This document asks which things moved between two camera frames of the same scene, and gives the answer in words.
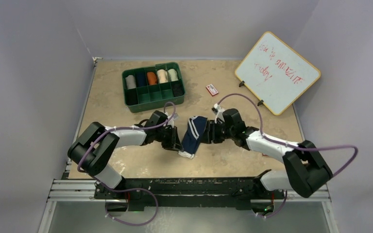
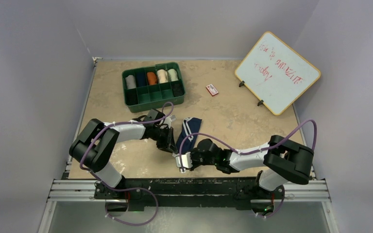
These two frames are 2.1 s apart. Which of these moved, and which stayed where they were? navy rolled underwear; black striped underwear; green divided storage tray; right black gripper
Moved: right black gripper
Stayed: black striped underwear; green divided storage tray; navy rolled underwear
